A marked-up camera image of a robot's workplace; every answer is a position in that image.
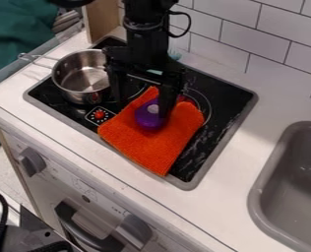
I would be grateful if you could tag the silver pot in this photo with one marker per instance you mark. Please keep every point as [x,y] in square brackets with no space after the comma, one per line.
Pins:
[79,76]

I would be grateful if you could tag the orange cloth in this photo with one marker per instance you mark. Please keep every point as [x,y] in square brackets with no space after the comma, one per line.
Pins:
[157,141]

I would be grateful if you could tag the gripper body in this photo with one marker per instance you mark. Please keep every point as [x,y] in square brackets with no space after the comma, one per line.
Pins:
[140,62]

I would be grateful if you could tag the purple toy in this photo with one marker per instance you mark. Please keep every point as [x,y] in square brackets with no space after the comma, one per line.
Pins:
[147,115]

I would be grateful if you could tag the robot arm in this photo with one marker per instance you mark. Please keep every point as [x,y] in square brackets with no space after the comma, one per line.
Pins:
[147,19]

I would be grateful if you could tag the toy sink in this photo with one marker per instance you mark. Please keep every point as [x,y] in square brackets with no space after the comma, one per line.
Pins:
[289,190]

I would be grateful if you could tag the toy stove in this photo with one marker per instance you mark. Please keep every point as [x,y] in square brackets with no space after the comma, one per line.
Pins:
[215,108]

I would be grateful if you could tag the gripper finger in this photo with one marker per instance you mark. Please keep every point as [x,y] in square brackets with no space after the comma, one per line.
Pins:
[168,97]
[118,86]

